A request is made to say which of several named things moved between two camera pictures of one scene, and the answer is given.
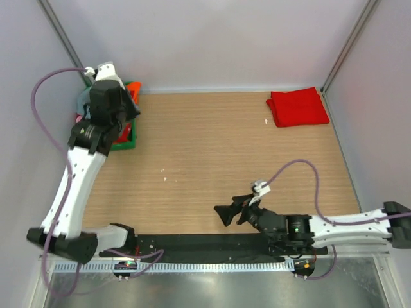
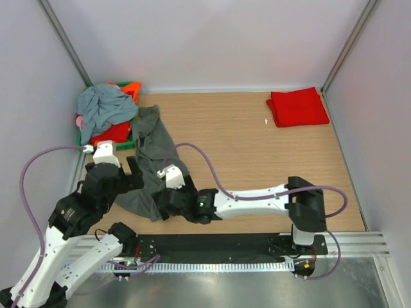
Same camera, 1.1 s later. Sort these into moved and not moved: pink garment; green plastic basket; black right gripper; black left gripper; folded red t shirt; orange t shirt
Moved: black left gripper; black right gripper
Not moved: folded red t shirt; orange t shirt; green plastic basket; pink garment
